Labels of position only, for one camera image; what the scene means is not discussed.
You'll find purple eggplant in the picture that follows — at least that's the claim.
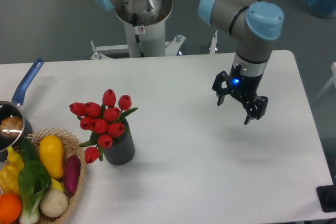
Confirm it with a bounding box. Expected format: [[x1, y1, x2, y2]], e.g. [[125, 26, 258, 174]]
[[63, 155, 81, 194]]

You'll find bread roll in pan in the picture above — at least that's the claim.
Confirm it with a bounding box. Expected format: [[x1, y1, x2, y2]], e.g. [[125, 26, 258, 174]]
[[1, 116, 23, 138]]

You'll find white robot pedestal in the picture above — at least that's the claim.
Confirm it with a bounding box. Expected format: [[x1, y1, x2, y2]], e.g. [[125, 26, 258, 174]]
[[91, 0, 186, 59]]

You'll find red tulip bouquet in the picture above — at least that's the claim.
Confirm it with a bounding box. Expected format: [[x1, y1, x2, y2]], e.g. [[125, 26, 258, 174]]
[[69, 89, 137, 164]]

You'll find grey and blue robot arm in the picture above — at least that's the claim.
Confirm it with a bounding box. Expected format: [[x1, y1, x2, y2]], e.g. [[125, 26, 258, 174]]
[[94, 0, 284, 122]]

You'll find beige garlic bulb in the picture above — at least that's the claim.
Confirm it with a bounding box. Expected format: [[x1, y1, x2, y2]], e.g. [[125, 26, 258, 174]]
[[40, 189, 68, 218]]

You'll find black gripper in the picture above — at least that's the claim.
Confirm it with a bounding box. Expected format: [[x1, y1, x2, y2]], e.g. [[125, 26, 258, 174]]
[[212, 64, 268, 125]]

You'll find yellow squash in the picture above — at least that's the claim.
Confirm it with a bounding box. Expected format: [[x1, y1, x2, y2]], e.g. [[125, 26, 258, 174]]
[[39, 135, 64, 180]]

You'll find dark grey ribbed vase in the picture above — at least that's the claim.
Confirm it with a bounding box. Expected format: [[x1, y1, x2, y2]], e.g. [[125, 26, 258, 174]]
[[103, 131, 135, 166]]

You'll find yellow bell pepper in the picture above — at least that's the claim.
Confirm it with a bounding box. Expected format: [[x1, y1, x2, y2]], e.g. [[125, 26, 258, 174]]
[[1, 165, 20, 195]]

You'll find woven wicker basket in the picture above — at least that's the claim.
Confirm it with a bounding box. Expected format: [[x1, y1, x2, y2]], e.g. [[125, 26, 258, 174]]
[[27, 128, 86, 223]]

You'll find green bok choy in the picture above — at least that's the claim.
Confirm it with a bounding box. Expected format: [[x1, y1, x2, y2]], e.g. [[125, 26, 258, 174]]
[[18, 138, 51, 223]]

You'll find black cable on pedestal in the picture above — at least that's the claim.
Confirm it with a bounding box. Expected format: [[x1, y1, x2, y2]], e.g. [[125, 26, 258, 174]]
[[132, 13, 145, 58]]

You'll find orange fruit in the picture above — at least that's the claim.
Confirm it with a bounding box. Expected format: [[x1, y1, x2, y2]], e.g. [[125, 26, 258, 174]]
[[1, 193, 22, 223]]

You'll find black device at table edge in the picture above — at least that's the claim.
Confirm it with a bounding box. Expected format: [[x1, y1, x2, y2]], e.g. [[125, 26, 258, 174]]
[[316, 185, 335, 212]]

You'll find blue handled saucepan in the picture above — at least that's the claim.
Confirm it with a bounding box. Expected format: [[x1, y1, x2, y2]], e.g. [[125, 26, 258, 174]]
[[1, 58, 44, 162]]

